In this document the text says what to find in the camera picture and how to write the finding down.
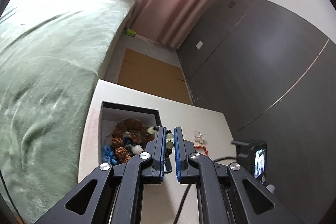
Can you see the dark grey wardrobe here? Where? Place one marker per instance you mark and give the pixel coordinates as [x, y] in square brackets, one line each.
[272, 74]

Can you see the white butterfly hair clip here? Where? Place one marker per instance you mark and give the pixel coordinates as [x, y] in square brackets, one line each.
[199, 137]

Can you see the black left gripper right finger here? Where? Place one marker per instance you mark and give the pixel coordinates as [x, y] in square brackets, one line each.
[226, 193]

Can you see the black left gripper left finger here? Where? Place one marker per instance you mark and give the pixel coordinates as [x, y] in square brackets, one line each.
[112, 194]

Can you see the black jewelry box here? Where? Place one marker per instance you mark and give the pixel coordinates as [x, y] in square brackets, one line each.
[127, 132]

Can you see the white wall socket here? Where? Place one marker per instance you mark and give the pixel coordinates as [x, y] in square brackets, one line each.
[199, 45]

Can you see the small green toy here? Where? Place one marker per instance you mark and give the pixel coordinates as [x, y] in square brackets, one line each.
[130, 32]

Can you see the green bed blanket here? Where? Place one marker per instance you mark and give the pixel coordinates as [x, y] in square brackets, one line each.
[53, 52]

